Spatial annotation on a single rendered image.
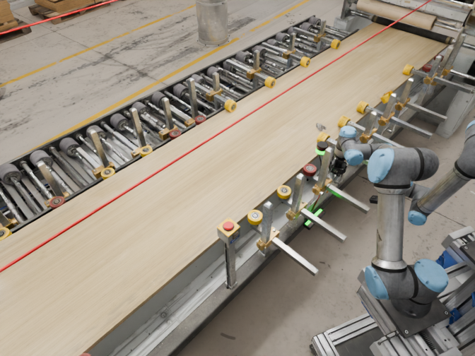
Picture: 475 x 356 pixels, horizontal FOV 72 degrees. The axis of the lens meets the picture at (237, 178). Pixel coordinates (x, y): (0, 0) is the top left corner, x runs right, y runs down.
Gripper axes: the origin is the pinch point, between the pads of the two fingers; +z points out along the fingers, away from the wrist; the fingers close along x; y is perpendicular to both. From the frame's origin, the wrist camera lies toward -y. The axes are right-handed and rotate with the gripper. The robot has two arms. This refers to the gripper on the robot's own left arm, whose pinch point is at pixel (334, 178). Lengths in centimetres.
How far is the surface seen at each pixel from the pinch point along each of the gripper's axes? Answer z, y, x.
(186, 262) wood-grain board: 11, 73, -52
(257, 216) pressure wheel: 10.5, 34.2, -31.4
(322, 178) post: 5.9, -3.1, -6.3
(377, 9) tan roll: -4, -252, -13
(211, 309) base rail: 31, 82, -36
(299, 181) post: -10.6, 20.2, -15.4
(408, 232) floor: 101, -65, 68
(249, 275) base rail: 31, 58, -26
